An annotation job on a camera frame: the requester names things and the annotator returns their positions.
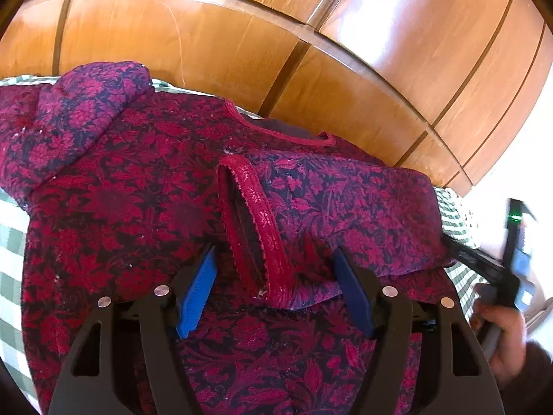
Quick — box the green checked bed sheet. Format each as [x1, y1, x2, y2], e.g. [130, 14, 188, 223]
[0, 73, 482, 411]

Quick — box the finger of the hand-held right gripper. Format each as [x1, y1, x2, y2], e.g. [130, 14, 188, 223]
[441, 234, 518, 295]

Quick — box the person's right hand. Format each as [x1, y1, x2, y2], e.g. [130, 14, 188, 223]
[470, 306, 528, 390]

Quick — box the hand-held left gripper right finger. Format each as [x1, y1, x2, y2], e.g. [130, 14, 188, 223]
[330, 246, 506, 415]

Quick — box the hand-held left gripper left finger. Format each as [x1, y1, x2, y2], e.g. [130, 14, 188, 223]
[47, 244, 217, 415]

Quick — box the red floral knit sweater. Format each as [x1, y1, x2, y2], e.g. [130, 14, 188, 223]
[0, 61, 461, 415]

